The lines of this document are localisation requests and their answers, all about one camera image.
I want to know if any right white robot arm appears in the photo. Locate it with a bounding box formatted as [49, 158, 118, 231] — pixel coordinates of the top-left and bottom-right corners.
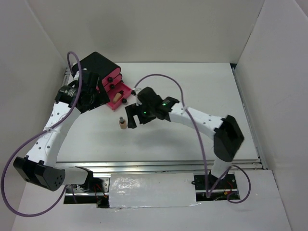
[125, 87, 244, 189]

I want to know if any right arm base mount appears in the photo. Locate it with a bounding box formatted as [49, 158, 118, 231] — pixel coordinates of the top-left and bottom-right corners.
[191, 172, 241, 202]

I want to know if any white taped cover plate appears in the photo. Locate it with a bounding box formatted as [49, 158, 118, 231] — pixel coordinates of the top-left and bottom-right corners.
[109, 173, 197, 208]

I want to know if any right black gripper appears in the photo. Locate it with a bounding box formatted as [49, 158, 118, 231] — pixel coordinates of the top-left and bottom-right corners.
[126, 101, 157, 128]

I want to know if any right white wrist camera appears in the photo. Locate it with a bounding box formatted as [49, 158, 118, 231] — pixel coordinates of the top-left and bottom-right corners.
[131, 88, 142, 105]

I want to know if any aluminium front rail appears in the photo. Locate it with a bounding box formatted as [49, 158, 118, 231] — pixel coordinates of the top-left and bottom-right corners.
[54, 160, 263, 176]

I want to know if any foundation bottle with black cap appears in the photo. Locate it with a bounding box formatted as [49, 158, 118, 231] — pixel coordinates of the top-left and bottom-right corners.
[113, 90, 124, 103]

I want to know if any black drawer organizer box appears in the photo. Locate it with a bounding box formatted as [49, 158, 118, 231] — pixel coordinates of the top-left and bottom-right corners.
[80, 51, 120, 78]

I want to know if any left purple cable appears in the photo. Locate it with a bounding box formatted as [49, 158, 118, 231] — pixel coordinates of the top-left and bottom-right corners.
[1, 51, 86, 217]

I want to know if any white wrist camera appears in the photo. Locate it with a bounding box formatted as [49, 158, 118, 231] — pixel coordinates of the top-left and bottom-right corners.
[72, 68, 87, 80]
[131, 88, 142, 105]

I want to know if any aluminium rail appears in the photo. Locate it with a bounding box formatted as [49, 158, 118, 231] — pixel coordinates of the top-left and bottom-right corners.
[230, 63, 269, 170]
[54, 160, 263, 176]

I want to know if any foundation bottle with silver pump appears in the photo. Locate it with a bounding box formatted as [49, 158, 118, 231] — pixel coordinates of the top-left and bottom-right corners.
[119, 117, 127, 129]

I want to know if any right side aluminium rail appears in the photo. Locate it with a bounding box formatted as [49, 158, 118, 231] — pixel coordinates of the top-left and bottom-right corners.
[230, 63, 269, 170]

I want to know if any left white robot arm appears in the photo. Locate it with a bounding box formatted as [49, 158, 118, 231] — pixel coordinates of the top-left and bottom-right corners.
[13, 70, 110, 192]

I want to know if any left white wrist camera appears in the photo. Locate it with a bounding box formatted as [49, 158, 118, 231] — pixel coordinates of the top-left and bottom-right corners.
[72, 68, 87, 80]

